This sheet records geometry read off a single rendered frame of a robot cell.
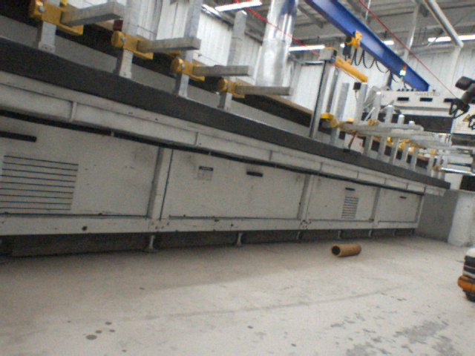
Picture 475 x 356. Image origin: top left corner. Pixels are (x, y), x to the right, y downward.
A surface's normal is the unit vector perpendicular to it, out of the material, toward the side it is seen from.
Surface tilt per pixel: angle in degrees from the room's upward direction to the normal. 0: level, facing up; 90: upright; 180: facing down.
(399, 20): 90
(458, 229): 90
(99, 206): 91
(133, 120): 90
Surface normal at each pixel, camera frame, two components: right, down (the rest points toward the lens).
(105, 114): 0.73, 0.18
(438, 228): -0.65, -0.09
